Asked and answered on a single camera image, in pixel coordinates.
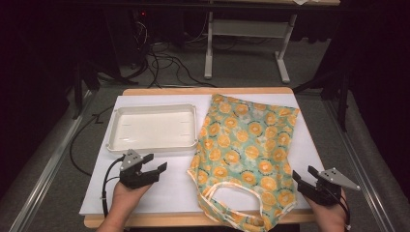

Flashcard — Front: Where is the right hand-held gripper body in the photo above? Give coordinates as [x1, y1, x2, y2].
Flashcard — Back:
[299, 166, 362, 207]

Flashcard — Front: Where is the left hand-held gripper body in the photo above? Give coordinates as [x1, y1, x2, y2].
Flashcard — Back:
[118, 148, 161, 189]

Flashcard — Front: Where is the orange print green garment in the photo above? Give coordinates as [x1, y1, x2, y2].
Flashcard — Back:
[187, 93, 301, 232]

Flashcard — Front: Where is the person's right hand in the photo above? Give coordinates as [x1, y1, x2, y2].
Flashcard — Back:
[304, 192, 349, 223]

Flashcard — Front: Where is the person's left hand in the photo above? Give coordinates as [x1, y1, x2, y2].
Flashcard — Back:
[110, 181, 153, 214]

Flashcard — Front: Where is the white table mat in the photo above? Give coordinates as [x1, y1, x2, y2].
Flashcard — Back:
[79, 93, 325, 217]

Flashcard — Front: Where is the white plastic tray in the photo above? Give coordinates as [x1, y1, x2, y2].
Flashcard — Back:
[105, 103, 199, 155]

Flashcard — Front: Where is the black metal stand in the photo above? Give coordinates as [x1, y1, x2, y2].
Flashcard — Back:
[292, 69, 352, 132]
[71, 59, 102, 121]

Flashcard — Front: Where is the dark computer tower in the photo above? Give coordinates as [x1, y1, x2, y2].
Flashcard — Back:
[128, 9, 153, 70]

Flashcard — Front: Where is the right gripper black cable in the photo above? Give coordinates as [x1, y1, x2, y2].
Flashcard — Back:
[334, 192, 353, 232]

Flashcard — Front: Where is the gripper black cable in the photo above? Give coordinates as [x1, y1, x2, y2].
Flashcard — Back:
[101, 156, 126, 218]
[334, 192, 353, 232]

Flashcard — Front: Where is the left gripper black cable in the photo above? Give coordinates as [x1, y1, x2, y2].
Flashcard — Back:
[101, 156, 126, 218]

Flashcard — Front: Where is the metal floor rail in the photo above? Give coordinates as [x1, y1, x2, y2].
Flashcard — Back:
[9, 90, 98, 232]
[323, 100, 400, 232]

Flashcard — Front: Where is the black floor cable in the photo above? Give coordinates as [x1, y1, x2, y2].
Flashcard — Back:
[69, 105, 114, 177]

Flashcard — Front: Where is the bundle of black floor cables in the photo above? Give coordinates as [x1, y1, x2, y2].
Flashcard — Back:
[132, 18, 220, 90]

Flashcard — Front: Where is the white metal frame desk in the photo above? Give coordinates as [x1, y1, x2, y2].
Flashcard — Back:
[203, 0, 341, 85]

